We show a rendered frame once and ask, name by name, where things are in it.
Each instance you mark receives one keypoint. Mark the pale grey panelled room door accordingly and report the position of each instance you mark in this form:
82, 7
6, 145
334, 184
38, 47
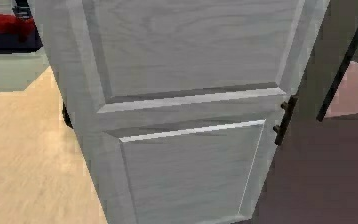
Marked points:
187, 50

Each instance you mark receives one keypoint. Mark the red and dark bed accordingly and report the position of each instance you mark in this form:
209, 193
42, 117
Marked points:
7, 30

